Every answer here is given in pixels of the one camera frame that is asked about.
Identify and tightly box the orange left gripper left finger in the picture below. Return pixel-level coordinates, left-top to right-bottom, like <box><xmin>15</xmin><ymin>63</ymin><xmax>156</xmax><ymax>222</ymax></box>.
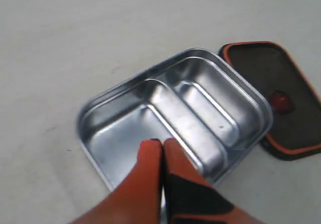
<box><xmin>72</xmin><ymin>139</ymin><xmax>163</xmax><ymax>223</ymax></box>

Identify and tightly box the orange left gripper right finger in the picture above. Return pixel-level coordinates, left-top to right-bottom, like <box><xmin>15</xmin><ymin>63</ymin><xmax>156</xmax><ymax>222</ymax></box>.
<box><xmin>163</xmin><ymin>139</ymin><xmax>262</xmax><ymax>223</ymax></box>

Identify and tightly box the stainless steel lunch box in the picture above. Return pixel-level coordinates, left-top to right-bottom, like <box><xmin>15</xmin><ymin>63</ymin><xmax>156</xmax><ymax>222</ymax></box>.
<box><xmin>76</xmin><ymin>48</ymin><xmax>273</xmax><ymax>190</ymax></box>

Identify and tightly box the dark transparent lunch box lid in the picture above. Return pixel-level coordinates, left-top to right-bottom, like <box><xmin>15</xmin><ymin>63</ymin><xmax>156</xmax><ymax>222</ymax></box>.
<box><xmin>218</xmin><ymin>41</ymin><xmax>320</xmax><ymax>161</ymax></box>

